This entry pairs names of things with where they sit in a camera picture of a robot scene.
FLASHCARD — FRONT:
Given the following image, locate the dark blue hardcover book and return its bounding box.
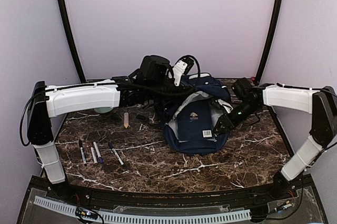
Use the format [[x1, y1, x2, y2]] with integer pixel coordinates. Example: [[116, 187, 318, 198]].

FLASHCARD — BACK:
[[176, 99, 216, 143]]

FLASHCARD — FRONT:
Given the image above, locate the navy blue student backpack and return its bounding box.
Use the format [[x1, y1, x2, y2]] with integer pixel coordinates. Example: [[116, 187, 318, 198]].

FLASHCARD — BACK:
[[154, 73, 233, 156]]

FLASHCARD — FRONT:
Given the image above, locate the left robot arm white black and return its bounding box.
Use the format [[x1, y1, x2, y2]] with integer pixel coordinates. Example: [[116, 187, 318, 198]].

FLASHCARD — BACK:
[[22, 55, 194, 201]]

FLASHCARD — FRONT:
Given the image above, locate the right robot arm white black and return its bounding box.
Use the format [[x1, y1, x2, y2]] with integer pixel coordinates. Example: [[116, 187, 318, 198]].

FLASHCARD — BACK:
[[214, 78, 336, 200]]

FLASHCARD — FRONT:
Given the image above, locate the blue cap marker pen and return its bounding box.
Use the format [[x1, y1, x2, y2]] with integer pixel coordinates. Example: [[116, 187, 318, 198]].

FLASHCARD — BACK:
[[108, 142, 124, 166]]

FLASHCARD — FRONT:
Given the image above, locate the celadon bowl front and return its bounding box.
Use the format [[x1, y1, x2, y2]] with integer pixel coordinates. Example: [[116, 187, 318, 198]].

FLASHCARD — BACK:
[[94, 107, 113, 115]]

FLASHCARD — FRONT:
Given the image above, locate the purple tip white marker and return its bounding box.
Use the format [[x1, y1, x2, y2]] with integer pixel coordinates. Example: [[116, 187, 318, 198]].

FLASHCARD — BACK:
[[93, 141, 104, 164]]

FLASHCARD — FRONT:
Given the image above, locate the red cap marker pen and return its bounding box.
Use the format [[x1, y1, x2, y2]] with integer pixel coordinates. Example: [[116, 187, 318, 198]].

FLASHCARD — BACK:
[[90, 142, 98, 165]]

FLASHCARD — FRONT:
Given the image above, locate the black marker pen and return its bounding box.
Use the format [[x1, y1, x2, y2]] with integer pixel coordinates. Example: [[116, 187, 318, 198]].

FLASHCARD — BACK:
[[78, 140, 87, 167]]

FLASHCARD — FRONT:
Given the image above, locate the small circuit board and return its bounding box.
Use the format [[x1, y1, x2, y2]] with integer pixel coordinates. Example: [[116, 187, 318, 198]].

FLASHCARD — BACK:
[[75, 207, 98, 220]]

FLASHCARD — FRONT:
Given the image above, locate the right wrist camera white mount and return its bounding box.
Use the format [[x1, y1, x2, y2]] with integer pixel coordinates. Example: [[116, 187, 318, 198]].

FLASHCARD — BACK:
[[210, 98, 233, 114]]

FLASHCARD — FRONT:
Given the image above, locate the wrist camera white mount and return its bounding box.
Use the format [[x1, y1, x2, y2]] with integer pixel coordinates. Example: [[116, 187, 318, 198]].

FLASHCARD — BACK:
[[173, 58, 194, 86], [210, 98, 233, 114]]

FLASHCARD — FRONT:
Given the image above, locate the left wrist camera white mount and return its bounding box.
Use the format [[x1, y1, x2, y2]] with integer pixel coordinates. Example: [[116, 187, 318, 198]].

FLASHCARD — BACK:
[[173, 58, 194, 86]]

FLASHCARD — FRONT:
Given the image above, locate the black right frame post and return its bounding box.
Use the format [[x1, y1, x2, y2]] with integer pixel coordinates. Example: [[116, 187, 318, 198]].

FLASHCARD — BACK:
[[254, 0, 282, 85]]

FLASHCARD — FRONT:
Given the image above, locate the black frame post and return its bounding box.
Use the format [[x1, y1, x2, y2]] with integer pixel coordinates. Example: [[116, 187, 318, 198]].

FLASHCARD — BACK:
[[254, 0, 282, 85], [57, 0, 86, 83]]

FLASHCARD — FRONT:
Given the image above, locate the grey slotted cable duct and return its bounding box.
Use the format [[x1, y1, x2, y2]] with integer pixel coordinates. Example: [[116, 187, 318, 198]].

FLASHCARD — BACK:
[[33, 196, 251, 223]]

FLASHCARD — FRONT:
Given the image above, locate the black left frame post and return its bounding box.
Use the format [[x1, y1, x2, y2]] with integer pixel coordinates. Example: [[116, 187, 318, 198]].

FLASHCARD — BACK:
[[57, 0, 86, 83]]

